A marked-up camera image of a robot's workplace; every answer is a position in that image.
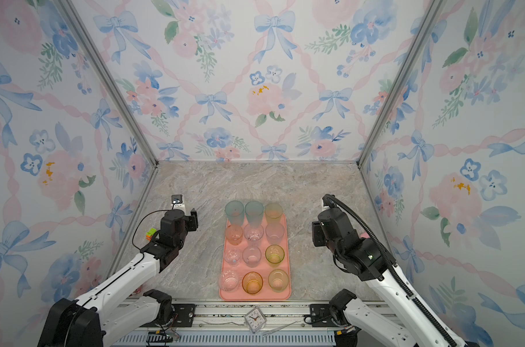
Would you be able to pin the yellow green cup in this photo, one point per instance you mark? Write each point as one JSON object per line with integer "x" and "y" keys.
{"x": 273, "y": 213}

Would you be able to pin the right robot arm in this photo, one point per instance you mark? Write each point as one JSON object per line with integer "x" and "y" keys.
{"x": 367, "y": 259}

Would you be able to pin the right corner aluminium post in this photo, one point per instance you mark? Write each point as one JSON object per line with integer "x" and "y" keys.
{"x": 429, "y": 20}

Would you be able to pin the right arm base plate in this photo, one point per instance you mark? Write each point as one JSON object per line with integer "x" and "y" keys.
{"x": 327, "y": 316}

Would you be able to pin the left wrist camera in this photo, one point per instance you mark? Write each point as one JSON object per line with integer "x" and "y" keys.
{"x": 177, "y": 202}

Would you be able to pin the clear glass column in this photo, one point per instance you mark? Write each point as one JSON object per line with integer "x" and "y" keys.
{"x": 253, "y": 234}

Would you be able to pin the clear pinkish cup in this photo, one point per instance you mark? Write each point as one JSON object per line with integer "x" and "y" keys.
{"x": 275, "y": 233}

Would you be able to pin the clear textured cup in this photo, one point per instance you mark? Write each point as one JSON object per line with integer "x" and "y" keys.
{"x": 251, "y": 256}

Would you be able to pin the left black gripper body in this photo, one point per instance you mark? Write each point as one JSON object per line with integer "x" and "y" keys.
{"x": 190, "y": 224}

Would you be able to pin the pink tinted glass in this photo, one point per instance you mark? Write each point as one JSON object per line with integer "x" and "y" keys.
{"x": 234, "y": 235}

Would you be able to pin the teal textured cup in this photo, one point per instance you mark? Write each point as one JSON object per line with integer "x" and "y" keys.
{"x": 254, "y": 212}
{"x": 235, "y": 212}

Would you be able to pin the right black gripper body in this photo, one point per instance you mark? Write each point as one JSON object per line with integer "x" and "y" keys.
{"x": 319, "y": 238}

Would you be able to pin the orange green toy block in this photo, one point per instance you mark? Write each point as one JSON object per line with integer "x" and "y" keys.
{"x": 149, "y": 235}

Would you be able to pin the clear frosted cup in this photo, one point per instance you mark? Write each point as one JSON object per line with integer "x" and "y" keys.
{"x": 229, "y": 281}

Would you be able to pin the small clear glass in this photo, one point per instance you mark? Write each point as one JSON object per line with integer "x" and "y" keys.
{"x": 233, "y": 256}

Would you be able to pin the left corner aluminium post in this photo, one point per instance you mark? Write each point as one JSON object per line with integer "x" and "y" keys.
{"x": 69, "y": 13}

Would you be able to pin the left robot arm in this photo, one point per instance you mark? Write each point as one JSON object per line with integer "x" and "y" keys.
{"x": 97, "y": 318}

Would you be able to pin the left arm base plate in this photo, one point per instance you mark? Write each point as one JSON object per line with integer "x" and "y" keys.
{"x": 176, "y": 315}

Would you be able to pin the small white clock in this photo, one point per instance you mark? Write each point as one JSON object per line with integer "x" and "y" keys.
{"x": 255, "y": 320}

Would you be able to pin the pink rectangular tray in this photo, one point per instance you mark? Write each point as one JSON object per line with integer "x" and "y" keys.
{"x": 266, "y": 294}

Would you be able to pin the light green textured cup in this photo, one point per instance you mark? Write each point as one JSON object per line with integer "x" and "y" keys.
{"x": 278, "y": 280}

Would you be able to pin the amber yellow cup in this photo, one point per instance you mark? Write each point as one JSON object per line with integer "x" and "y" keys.
{"x": 252, "y": 283}

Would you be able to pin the corner aluminium post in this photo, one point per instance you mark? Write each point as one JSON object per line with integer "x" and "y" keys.
{"x": 429, "y": 20}
{"x": 69, "y": 13}

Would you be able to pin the bright green glass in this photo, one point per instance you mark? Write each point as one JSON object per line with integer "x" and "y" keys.
{"x": 274, "y": 255}

